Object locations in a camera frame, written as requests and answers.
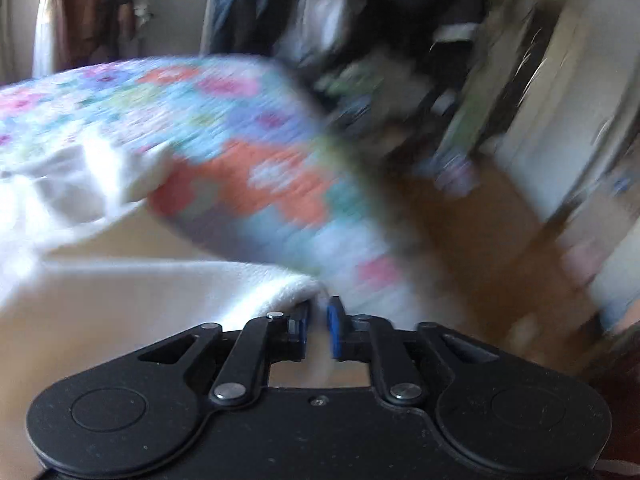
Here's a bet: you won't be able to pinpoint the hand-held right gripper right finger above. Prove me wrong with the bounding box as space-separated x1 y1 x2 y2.
326 296 500 407

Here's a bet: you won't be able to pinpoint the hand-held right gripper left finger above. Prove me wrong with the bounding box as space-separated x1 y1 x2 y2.
137 300 311 407

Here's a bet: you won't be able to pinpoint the white cloth garment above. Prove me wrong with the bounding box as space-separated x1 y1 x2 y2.
0 136 322 480

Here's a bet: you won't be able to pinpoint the pile of dark clothes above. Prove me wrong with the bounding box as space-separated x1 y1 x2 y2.
200 0 501 196

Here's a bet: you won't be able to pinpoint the hanging clothes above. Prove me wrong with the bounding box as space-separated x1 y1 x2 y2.
32 0 151 79

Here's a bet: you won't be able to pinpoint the floral quilted blanket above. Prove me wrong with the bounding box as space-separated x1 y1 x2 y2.
0 55 426 331

